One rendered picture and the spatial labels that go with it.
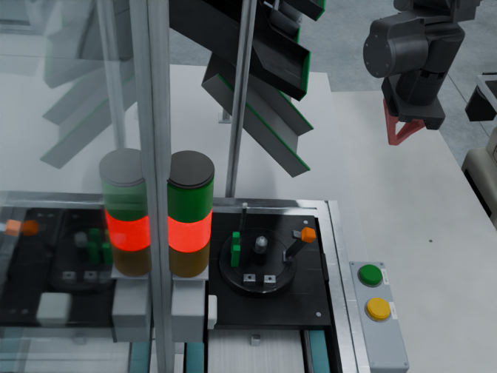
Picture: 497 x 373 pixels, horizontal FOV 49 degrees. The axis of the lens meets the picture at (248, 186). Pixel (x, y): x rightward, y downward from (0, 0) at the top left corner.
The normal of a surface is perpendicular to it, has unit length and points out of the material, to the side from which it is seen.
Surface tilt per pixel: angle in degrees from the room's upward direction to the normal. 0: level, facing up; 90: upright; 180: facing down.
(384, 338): 0
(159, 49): 90
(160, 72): 90
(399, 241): 0
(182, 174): 0
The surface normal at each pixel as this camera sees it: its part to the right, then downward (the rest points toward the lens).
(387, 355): 0.09, -0.67
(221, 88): -0.14, 0.73
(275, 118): 0.76, -0.36
